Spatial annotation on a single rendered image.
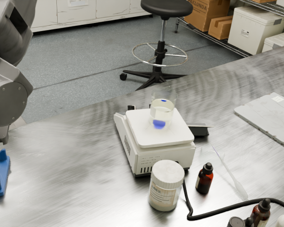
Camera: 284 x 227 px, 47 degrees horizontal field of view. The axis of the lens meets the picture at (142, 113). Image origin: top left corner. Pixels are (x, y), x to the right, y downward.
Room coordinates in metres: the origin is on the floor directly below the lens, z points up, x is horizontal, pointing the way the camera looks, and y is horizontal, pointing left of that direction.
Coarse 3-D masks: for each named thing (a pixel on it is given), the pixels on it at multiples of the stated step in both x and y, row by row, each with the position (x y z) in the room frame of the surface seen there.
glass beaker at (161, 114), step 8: (160, 88) 0.58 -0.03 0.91; (168, 88) 0.59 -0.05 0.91; (152, 96) 0.55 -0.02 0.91; (160, 96) 0.58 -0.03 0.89; (168, 96) 0.58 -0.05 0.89; (176, 96) 0.56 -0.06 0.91; (152, 104) 0.54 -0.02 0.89; (160, 104) 0.53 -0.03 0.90; (168, 104) 0.53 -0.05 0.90; (152, 112) 0.54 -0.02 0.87; (160, 112) 0.53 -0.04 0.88; (168, 112) 0.54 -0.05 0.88; (152, 120) 0.54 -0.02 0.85; (160, 120) 0.53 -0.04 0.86; (168, 120) 0.54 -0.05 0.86; (160, 128) 0.53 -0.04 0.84
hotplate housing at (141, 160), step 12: (120, 120) 0.59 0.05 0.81; (120, 132) 0.58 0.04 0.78; (132, 144) 0.50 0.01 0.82; (180, 144) 0.51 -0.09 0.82; (192, 144) 0.52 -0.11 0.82; (132, 156) 0.49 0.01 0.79; (144, 156) 0.48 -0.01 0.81; (156, 156) 0.48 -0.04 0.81; (168, 156) 0.49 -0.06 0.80; (180, 156) 0.50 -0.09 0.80; (192, 156) 0.51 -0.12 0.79; (132, 168) 0.48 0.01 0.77; (144, 168) 0.48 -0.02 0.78
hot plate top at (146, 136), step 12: (132, 120) 0.55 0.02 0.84; (144, 120) 0.56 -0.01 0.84; (180, 120) 0.57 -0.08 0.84; (132, 132) 0.52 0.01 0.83; (144, 132) 0.52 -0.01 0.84; (156, 132) 0.52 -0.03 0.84; (168, 132) 0.53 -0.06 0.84; (180, 132) 0.53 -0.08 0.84; (144, 144) 0.48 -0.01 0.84; (156, 144) 0.49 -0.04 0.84; (168, 144) 0.49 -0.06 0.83
